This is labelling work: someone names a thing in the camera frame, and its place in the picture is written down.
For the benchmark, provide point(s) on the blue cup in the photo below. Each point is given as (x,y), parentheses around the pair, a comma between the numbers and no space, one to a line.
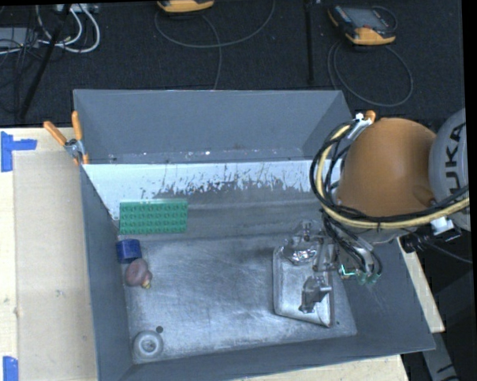
(128,250)

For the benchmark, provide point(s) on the grey metal bin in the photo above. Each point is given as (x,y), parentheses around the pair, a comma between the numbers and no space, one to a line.
(211,289)

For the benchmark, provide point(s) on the clear round glass thing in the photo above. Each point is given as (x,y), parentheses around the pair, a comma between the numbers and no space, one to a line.
(148,344)

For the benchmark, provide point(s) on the pale wood flat board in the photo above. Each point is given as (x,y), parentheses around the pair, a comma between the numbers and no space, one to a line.
(48,253)

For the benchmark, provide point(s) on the pale grey metal gripper finger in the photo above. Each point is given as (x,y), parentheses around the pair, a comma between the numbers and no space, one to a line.
(313,293)
(304,251)

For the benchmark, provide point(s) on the brown toy food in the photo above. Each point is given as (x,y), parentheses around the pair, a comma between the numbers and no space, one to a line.
(136,272)

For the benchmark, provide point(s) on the dark green flat block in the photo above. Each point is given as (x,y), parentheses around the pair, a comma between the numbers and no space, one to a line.
(153,217)

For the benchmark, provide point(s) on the black cylinder on white bracket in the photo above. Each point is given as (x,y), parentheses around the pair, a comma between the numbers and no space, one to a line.
(416,242)

